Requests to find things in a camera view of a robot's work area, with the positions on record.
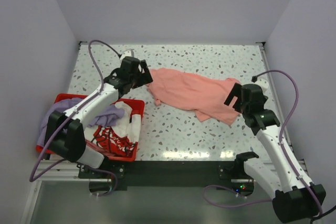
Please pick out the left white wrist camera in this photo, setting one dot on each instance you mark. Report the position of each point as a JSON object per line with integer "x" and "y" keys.
{"x": 127, "y": 53}

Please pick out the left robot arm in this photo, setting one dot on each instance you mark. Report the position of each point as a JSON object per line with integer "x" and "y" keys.
{"x": 65, "y": 131}

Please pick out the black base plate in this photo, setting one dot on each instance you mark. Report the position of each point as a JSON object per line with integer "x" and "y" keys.
{"x": 168, "y": 174}

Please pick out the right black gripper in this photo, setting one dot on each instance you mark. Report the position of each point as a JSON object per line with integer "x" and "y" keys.
{"x": 235, "y": 91}

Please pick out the red plastic bin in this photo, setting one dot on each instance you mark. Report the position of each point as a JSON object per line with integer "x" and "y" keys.
{"x": 131, "y": 129}

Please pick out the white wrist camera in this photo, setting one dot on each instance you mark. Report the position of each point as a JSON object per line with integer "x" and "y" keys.
{"x": 127, "y": 53}
{"x": 263, "y": 83}

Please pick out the aluminium frame rail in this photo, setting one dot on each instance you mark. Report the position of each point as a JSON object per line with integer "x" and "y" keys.
{"x": 60, "y": 196}

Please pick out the white red printed t shirt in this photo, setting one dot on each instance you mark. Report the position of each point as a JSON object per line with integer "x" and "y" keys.
{"x": 118, "y": 134}

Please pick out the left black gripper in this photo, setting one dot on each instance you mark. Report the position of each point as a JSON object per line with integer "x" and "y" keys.
{"x": 145, "y": 78}

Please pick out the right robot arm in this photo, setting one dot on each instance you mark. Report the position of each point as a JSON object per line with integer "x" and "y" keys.
{"x": 293, "y": 194}

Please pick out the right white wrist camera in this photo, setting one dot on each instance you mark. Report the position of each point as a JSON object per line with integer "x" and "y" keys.
{"x": 263, "y": 83}

